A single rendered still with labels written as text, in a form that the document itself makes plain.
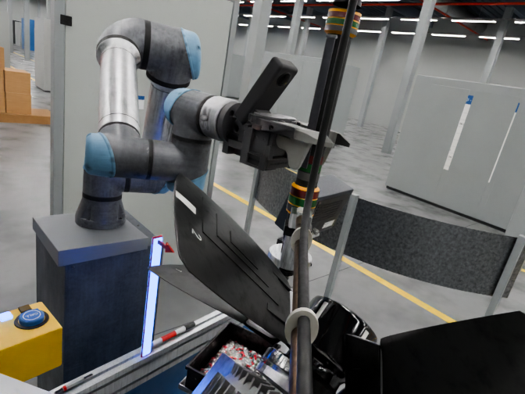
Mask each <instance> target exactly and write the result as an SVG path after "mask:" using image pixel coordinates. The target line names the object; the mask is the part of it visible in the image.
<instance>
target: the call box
mask: <svg viewBox="0 0 525 394"><path fill-rule="evenodd" d="M29 306H30V307H31V309H32V310H34V309H37V308H38V309H39V310H42V311H43V312H44V313H45V319H44V320H43V322H41V323H40V324H37V325H34V326H30V327H26V326H22V325H20V323H19V317H20V313H21V312H20V311H19V310H18V309H15V310H11V311H10V313H11V314H12V319H9V320H7V321H3V322H1V320H0V374H3V375H6V376H9V377H11V378H15V379H16V380H19V381H22V382H24V381H27V380H29V379H31V378H34V377H36V376H38V375H40V374H43V373H45V372H47V371H50V370H51V369H54V368H56V367H58V366H60V365H61V364H62V341H63V328H62V326H61V325H60V324H59V322H58V321H57V320H56V319H55V318H54V317H53V316H52V314H51V313H50V312H49V310H48V309H47V308H46V306H45V305H44V304H43V302H38V303H34V304H31V305H29Z"/></svg>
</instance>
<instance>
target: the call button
mask: <svg viewBox="0 0 525 394"><path fill-rule="evenodd" d="M44 319H45V313H44V312H43V311H42V310H39V309H38V308H37V309H34V310H27V311H25V312H23V313H20V317H19V323H20V325H22V326H26V327H30V326H34V325H37V324H40V323H41V322H43V320H44Z"/></svg>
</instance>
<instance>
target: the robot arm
mask: <svg viewBox="0 0 525 394"><path fill-rule="evenodd" d="M96 59H97V61H98V64H99V66H100V85H99V105H98V133H89V134H87V136H86V145H85V157H84V165H83V169H84V174H83V190H82V199H81V201H80V204H79V206H78V208H77V211H76V213H75V223H76V224H77V225H79V226H81V227H84V228H87V229H92V230H111V229H116V228H118V227H122V226H123V225H125V223H126V213H125V210H124V207H123V202H122V194H123V192H136V193H152V194H154V195H156V194H165V193H167V192H168V191H172V192H173V186H174V182H175V179H176V177H177V175H178V174H183V175H184V176H185V177H187V178H188V179H189V180H190V181H192V182H193V183H194V184H195V185H197V186H198V187H199V188H200V189H201V190H203V189H204V186H205V179H206V174H207V173H208V171H209V170H208V165H209V155H210V149H211V144H212V139H215V140H217V141H221V142H223V148H222V152H223V153H226V154H236V155H238V156H240V161H239V162H240V163H243V164H246V165H248V166H250V167H254V168H256V169H258V170H261V171H265V170H276V169H277V168H285V167H287V168H291V169H293V170H298V169H299V168H300V167H301V165H302V163H303V161H304V159H305V157H306V156H307V154H308V152H309V150H310V148H311V146H312V144H314V145H316V143H317V140H318V136H319V132H318V131H314V130H310V129H307V126H308V123H306V122H302V121H298V120H296V119H295V118H294V117H290V116H285V115H280V114H276V113H271V112H270V109H271V108H272V106H273V105H274V103H275V102H276V101H277V100H278V99H279V97H280V96H281V94H282V93H283V92H284V90H285V89H286V87H287V86H288V85H289V84H290V82H291V81H292V79H293V78H294V77H295V75H296V74H297V72H298V69H297V67H296V66H295V65H294V64H293V63H292V62H291V61H288V60H286V59H282V58H278V57H276V56H274V57H273V58H272V59H271V60H270V61H269V63H268V64H267V66H266V68H265V69H264V71H263V72H262V73H261V75H260V76H259V78H258V79H257V81H256V82H255V83H254V85H253V86H252V88H251V90H250V91H249V93H248V94H247V95H246V97H245V99H244V100H243V102H242V103H240V102H238V101H236V100H233V99H229V98H224V97H221V96H217V95H211V94H208V93H205V92H201V91H199V90H196V89H188V87H189V85H190V82H191V79H192V80H197V79H198V77H199V74H200V70H201V61H202V52H201V44H200V40H199V37H198V35H197V34H196V33H195V32H192V31H189V30H185V29H183V28H182V27H181V28H178V27H172V26H169V25H165V24H162V23H156V22H152V21H149V20H144V19H141V18H126V19H122V20H119V21H116V22H115V23H113V24H112V25H110V26H109V27H107V28H106V29H105V30H104V31H103V33H102V34H101V36H100V38H99V39H98V43H97V45H96ZM137 69H141V70H146V77H147V78H148V79H149V80H150V81H151V84H150V89H149V94H148V103H147V109H146V114H145V123H144V128H143V133H142V138H141V137H140V120H139V106H138V79H137ZM335 144H337V145H343V146H346V147H350V145H351V142H350V141H349V140H348V139H347V138H346V137H344V136H343V135H342V134H341V133H338V132H336V131H332V130H330V134H329V137H328V136H327V137H326V141H325V144H324V147H326V151H325V154H324V159H323V164H322V165H324V163H325V161H326V159H327V157H328V156H329V154H330V151H331V149H334V146H335Z"/></svg>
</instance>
